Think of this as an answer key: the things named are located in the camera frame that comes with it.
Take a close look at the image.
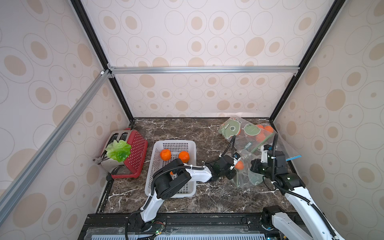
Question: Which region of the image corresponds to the blue-seal clear zip-top bag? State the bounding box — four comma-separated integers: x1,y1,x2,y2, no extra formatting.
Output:
248,130,302,161

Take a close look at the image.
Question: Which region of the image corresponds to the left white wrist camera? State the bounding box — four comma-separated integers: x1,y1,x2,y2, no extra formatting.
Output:
233,152,241,166

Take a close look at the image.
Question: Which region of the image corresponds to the orange toy mandarin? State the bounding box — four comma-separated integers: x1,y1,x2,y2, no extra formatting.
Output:
160,149,172,161
179,151,190,163
235,161,245,171

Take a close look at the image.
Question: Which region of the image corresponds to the silver aluminium rail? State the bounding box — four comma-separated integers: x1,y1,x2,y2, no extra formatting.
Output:
102,66,300,76
1,69,111,225

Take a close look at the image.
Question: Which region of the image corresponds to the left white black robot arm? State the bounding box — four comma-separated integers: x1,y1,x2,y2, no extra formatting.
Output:
125,136,241,240

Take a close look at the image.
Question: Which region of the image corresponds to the silver aluminium back rail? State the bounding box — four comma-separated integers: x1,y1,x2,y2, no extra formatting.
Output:
102,66,300,76

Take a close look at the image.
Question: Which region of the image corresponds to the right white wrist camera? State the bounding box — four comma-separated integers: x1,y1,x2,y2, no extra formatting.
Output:
261,145,271,163

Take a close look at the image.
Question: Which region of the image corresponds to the white perforated plastic basket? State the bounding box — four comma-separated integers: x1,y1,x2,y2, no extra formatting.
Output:
144,139,197,198

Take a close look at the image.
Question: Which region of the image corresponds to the green toy lettuce leaf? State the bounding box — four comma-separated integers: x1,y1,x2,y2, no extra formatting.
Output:
106,140,132,163

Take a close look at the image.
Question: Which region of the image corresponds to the green-seal clear zip-top bag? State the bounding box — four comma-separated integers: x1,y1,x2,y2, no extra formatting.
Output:
219,116,261,153

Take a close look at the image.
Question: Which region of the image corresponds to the silver aluminium left rail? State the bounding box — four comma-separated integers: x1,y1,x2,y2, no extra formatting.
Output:
1,69,111,225

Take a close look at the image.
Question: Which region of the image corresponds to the black right corner post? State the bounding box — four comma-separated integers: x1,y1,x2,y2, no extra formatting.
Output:
269,0,347,124

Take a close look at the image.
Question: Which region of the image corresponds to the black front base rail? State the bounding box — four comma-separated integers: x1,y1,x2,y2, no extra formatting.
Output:
79,213,284,240

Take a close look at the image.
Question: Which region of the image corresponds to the black corner post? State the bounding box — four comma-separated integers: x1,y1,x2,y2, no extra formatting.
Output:
269,0,347,124
70,0,136,124

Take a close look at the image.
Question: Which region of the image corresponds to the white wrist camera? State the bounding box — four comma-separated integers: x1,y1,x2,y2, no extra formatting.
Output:
233,152,241,166
261,145,271,163

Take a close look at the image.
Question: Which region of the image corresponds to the black left corner post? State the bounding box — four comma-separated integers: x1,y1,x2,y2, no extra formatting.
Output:
70,0,136,124

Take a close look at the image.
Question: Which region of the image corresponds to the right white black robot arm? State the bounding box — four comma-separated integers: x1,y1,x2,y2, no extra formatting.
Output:
250,134,343,240

